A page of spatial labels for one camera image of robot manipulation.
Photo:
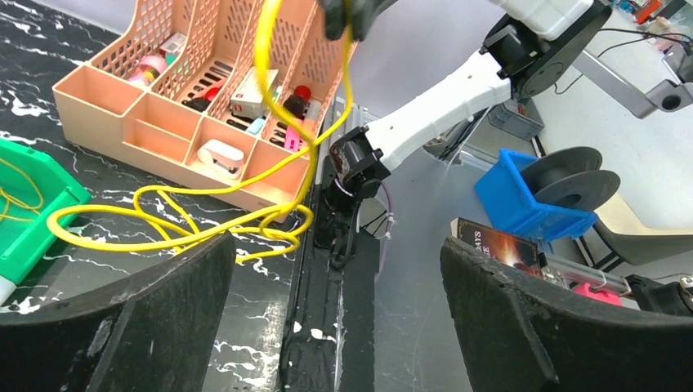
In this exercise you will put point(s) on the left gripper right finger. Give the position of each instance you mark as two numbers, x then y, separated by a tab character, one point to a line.
520	333

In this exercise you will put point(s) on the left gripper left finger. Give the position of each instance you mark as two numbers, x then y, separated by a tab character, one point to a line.
151	331

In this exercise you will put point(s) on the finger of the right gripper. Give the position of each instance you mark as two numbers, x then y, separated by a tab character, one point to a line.
358	15

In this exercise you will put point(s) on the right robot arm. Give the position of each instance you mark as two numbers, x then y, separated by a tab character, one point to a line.
524	53

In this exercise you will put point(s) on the blue bin with spools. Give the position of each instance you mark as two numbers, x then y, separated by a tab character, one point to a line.
550	197

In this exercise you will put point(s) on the white plastic bin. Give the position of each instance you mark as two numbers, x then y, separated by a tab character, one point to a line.
7	288

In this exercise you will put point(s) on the white stapler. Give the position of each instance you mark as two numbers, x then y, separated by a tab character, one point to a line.
224	158

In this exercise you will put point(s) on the green plastic bin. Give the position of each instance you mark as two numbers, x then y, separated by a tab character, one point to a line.
33	186

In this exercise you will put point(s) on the orange desk organizer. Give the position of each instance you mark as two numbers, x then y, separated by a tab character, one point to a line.
168	85

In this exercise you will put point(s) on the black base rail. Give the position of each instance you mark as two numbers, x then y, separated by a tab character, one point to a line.
328	342

